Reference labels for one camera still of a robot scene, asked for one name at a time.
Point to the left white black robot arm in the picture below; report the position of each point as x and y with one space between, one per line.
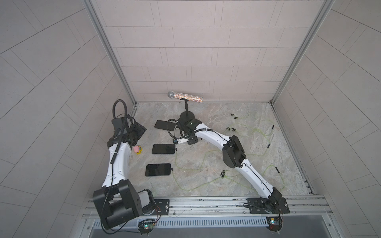
117 201

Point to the black smartphone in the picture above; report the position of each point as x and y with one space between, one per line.
164 125
153 170
163 149

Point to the left green circuit board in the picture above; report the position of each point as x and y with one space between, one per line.
146 226

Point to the green wired earphones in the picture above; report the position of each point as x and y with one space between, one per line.
206 175
196 154
257 133

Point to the right green circuit board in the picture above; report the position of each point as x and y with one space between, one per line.
274 224

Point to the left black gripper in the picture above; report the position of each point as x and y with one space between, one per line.
139 129

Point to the glitter silver microphone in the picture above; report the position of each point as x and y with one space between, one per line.
192 98

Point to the pink yellow small toy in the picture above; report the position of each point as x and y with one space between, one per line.
137 149

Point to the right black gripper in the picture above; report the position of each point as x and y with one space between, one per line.
194 140

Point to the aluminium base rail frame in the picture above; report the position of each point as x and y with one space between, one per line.
240 206

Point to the black round microphone stand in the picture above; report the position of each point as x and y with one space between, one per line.
186 115

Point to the green circuit board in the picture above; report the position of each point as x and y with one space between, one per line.
146 226
274 224

